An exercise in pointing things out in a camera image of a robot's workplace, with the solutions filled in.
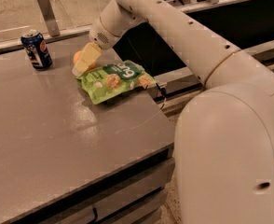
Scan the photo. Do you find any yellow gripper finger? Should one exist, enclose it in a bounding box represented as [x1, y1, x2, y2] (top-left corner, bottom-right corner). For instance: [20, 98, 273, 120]
[72, 42, 102, 77]

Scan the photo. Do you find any orange fruit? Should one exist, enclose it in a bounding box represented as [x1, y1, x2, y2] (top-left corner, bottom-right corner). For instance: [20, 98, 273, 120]
[73, 51, 96, 72]

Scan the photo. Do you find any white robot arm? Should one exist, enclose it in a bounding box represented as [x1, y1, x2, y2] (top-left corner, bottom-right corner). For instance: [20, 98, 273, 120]
[73, 0, 274, 224]

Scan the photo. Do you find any green snack bag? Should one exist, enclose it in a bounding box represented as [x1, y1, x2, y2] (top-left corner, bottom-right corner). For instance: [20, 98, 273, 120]
[76, 60, 156, 105]

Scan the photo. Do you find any blue Pepsi soda can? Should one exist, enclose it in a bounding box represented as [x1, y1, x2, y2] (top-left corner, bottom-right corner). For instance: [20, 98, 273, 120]
[21, 30, 52, 70]

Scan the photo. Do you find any grey drawer cabinet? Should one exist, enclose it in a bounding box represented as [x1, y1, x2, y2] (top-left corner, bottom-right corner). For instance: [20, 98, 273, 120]
[12, 147, 174, 224]

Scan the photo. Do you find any metal railing post left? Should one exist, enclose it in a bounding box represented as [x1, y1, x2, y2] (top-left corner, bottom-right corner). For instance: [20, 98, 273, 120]
[37, 0, 60, 37]

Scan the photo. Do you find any black power cable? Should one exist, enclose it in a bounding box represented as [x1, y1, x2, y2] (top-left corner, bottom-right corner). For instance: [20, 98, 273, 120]
[124, 37, 168, 110]

